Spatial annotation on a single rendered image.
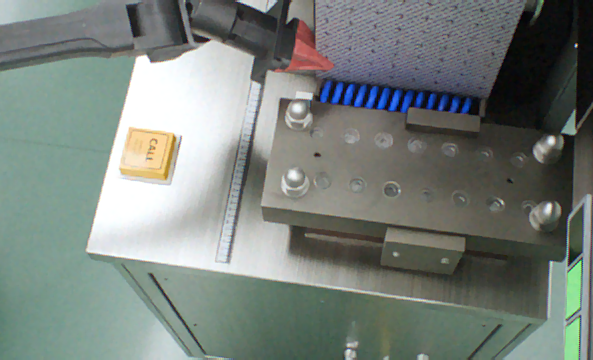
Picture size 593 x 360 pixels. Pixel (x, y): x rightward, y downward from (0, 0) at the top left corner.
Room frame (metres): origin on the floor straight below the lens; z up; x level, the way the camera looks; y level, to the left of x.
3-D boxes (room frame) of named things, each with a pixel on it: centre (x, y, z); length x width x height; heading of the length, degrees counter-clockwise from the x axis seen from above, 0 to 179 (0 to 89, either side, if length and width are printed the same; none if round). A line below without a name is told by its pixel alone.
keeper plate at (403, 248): (0.32, -0.16, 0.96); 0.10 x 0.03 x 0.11; 78
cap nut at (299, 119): (0.50, -0.01, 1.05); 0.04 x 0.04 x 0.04
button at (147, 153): (0.52, 0.22, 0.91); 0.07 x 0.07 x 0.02; 78
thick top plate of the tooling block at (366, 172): (0.41, -0.16, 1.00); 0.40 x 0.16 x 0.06; 78
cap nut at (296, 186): (0.40, 0.00, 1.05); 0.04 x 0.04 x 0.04
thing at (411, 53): (0.54, -0.15, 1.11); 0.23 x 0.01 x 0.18; 78
